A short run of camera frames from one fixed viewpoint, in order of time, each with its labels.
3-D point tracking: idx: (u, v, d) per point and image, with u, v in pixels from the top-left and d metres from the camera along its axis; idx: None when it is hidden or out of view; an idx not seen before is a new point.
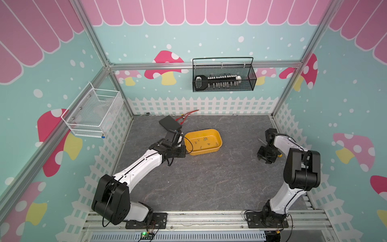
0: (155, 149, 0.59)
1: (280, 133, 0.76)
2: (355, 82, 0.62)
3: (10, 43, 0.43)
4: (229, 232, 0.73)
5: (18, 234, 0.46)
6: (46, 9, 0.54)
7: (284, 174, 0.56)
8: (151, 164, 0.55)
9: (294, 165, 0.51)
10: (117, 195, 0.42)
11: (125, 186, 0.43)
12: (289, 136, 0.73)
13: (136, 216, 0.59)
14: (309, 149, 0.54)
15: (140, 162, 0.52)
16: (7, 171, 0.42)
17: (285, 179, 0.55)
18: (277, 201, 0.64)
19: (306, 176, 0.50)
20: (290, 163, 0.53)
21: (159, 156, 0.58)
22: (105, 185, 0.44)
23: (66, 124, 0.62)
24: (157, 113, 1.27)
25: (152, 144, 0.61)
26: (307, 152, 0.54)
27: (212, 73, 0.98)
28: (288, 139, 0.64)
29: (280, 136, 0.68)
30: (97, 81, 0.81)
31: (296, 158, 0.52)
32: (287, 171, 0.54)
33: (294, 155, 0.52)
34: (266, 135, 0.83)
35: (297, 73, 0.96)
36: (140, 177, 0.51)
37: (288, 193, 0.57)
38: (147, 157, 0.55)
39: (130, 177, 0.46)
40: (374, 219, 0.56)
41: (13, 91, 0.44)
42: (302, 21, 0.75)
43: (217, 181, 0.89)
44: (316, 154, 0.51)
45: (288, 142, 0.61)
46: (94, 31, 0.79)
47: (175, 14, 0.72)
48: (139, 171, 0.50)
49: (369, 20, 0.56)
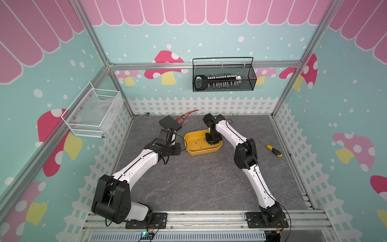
0: (151, 148, 0.61)
1: (218, 118, 0.80)
2: (355, 82, 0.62)
3: (9, 42, 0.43)
4: (229, 232, 0.73)
5: (18, 234, 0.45)
6: (46, 9, 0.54)
7: (238, 163, 0.72)
8: (148, 163, 0.56)
9: (243, 158, 0.67)
10: (118, 194, 0.42)
11: (126, 184, 0.43)
12: (226, 120, 0.79)
13: (137, 216, 0.60)
14: (246, 141, 0.69)
15: (137, 161, 0.53)
16: (7, 171, 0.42)
17: (239, 166, 0.72)
18: (259, 193, 0.70)
19: (252, 159, 0.69)
20: (240, 157, 0.67)
21: (155, 154, 0.59)
22: (105, 185, 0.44)
23: (66, 124, 0.62)
24: (157, 113, 1.27)
25: (148, 143, 0.63)
26: (247, 143, 0.71)
27: (212, 73, 0.98)
28: (228, 128, 0.75)
29: (219, 124, 0.77)
30: (97, 80, 0.82)
31: (242, 153, 0.66)
32: (239, 161, 0.70)
33: (241, 152, 0.65)
34: (206, 124, 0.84)
35: (297, 73, 0.96)
36: (139, 175, 0.53)
37: (253, 176, 0.68)
38: (143, 156, 0.56)
39: (129, 175, 0.47)
40: (375, 219, 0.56)
41: (12, 90, 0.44)
42: (302, 21, 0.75)
43: (217, 181, 0.89)
44: (252, 141, 0.67)
45: (230, 133, 0.72)
46: (95, 31, 0.79)
47: (175, 14, 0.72)
48: (137, 169, 0.50)
49: (369, 20, 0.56)
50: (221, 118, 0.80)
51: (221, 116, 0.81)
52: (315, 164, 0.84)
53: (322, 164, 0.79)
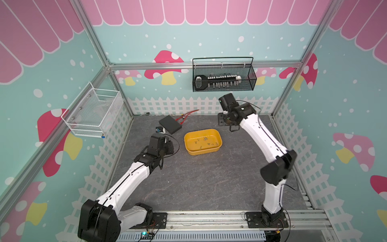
0: (141, 161, 0.57)
1: (247, 111, 0.58)
2: (355, 82, 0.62)
3: (10, 43, 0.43)
4: (229, 232, 0.73)
5: (18, 234, 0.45)
6: (46, 9, 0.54)
7: (267, 178, 0.56)
8: (138, 178, 0.53)
9: (279, 175, 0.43)
10: (103, 222, 0.39)
11: (112, 209, 0.40)
12: (258, 117, 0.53)
13: (135, 219, 0.59)
14: (288, 152, 0.50)
15: (125, 179, 0.49)
16: (7, 171, 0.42)
17: (268, 182, 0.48)
18: (271, 202, 0.63)
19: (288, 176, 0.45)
20: (274, 173, 0.51)
21: (146, 168, 0.55)
22: (89, 211, 0.40)
23: (66, 124, 0.62)
24: (157, 113, 1.27)
25: (137, 156, 0.58)
26: (286, 154, 0.54)
27: (212, 73, 0.98)
28: (261, 129, 0.54)
29: (249, 122, 0.56)
30: (97, 80, 0.82)
31: (280, 169, 0.50)
32: (272, 178, 0.53)
33: (279, 168, 0.50)
34: (226, 113, 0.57)
35: (297, 73, 0.96)
36: (128, 195, 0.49)
37: (276, 190, 0.58)
38: (132, 172, 0.52)
39: (115, 198, 0.43)
40: (375, 219, 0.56)
41: (12, 90, 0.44)
42: (302, 21, 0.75)
43: (217, 181, 0.89)
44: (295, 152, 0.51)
45: (264, 138, 0.53)
46: (95, 31, 0.79)
47: (175, 14, 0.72)
48: (125, 189, 0.47)
49: (369, 20, 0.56)
50: (252, 110, 0.58)
51: (251, 107, 0.59)
52: (315, 164, 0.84)
53: (322, 164, 0.79)
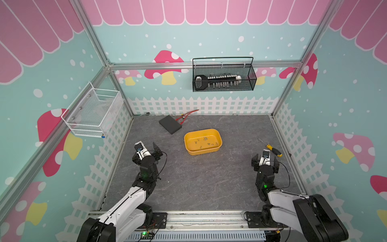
0: (138, 186, 0.61)
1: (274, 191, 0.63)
2: (355, 82, 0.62)
3: (10, 42, 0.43)
4: (229, 232, 0.73)
5: (18, 234, 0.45)
6: (46, 9, 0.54)
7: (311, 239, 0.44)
8: (136, 201, 0.56)
9: (310, 218, 0.44)
10: (103, 239, 0.40)
11: (113, 228, 0.42)
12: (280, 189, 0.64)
13: (134, 225, 0.59)
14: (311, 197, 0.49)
15: (124, 200, 0.52)
16: (7, 171, 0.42)
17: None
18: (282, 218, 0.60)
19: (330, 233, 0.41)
20: (305, 219, 0.45)
21: (143, 191, 0.59)
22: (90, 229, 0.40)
23: (66, 124, 0.62)
24: (157, 113, 1.27)
25: (136, 182, 0.63)
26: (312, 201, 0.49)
27: (212, 72, 0.98)
28: (282, 192, 0.60)
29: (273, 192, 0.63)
30: (97, 80, 0.82)
31: (307, 212, 0.45)
32: (309, 230, 0.44)
33: (303, 208, 0.45)
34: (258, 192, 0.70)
35: (297, 73, 0.96)
36: (126, 216, 0.51)
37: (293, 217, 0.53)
38: (131, 195, 0.55)
39: (116, 217, 0.46)
40: (374, 219, 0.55)
41: (12, 90, 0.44)
42: (302, 21, 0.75)
43: (217, 181, 0.89)
44: (319, 197, 0.47)
45: (285, 194, 0.57)
46: (94, 31, 0.79)
47: (175, 14, 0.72)
48: (125, 209, 0.49)
49: (369, 20, 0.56)
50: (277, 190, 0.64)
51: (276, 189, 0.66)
52: (315, 164, 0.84)
53: (322, 164, 0.79)
